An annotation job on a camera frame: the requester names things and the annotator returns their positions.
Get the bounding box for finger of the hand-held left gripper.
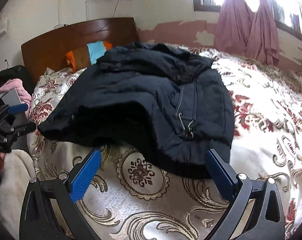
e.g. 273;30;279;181
6;122;37;137
0;103;29;118

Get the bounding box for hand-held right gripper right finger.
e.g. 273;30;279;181
205;149;285;240

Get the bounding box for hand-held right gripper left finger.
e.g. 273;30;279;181
19;149;102;240

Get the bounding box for black padded jacket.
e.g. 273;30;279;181
37;42;235;178

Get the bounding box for pink fluffy cloth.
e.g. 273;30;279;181
0;78;33;118

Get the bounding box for floral pillow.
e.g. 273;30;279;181
28;67;87;130

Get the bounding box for black garment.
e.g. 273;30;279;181
0;65;36;98

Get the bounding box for beige fleece blanket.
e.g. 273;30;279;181
0;149;37;232

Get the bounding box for floral satin bedspread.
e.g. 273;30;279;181
26;44;302;240

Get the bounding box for wooden headboard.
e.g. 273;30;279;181
21;17;139;85

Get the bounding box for orange brown blue striped pillow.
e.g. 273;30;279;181
64;41;113;73

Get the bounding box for pink curtain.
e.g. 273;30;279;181
214;0;257;57
246;0;279;66

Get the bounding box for black power cable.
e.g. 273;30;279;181
93;0;122;34

